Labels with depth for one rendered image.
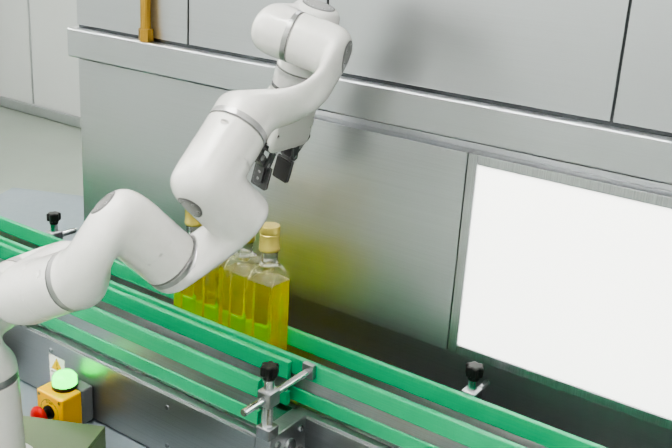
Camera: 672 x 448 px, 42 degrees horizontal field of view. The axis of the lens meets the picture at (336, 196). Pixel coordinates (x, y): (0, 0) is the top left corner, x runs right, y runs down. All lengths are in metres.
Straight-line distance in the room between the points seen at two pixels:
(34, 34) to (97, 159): 5.11
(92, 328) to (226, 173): 0.62
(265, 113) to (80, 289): 0.33
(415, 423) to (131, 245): 0.52
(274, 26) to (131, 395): 0.71
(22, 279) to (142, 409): 0.44
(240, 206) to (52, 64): 5.84
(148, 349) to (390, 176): 0.51
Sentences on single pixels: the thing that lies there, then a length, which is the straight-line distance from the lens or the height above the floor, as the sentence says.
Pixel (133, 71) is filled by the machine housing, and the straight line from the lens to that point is 1.84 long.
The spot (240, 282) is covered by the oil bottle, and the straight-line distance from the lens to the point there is 1.51.
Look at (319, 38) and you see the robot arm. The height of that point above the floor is 1.50.
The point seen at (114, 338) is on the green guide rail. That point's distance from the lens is 1.62.
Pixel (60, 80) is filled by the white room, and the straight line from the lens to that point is 6.89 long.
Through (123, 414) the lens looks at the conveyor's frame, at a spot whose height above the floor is 0.80.
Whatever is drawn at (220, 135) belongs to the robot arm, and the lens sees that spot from 1.14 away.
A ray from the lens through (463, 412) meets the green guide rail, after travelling 1.42.
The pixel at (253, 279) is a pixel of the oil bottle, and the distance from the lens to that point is 1.48.
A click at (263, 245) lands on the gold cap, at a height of 1.13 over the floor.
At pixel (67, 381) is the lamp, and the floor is 0.85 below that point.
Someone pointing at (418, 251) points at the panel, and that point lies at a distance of 1.46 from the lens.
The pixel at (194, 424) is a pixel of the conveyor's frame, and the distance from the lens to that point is 1.51.
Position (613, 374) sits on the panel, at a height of 1.03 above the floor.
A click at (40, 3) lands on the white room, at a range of 6.96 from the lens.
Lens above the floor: 1.67
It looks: 18 degrees down
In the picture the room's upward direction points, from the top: 3 degrees clockwise
